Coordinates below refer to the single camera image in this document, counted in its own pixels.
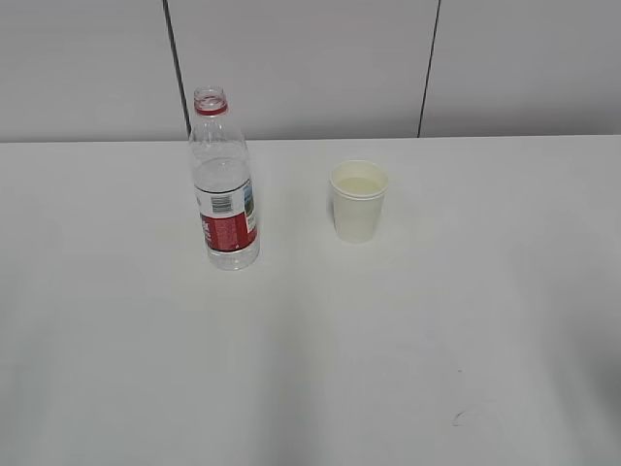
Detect white paper cup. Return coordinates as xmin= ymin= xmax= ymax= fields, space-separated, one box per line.
xmin=330 ymin=160 xmax=388 ymax=244

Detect clear plastic water bottle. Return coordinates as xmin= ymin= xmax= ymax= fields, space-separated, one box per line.
xmin=188 ymin=86 xmax=260 ymax=271

